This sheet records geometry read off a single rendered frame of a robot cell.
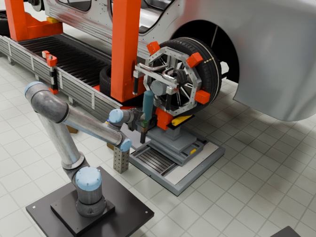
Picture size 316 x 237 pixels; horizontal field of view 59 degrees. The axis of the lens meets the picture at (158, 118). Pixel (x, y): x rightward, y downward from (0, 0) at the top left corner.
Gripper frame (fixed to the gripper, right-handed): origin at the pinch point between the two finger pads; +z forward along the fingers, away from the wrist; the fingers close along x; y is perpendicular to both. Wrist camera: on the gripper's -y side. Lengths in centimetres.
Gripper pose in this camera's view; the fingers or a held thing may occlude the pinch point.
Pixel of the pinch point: (142, 118)
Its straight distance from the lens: 213.6
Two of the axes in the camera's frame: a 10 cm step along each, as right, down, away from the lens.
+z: 4.8, 0.0, 8.8
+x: -8.1, -4.0, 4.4
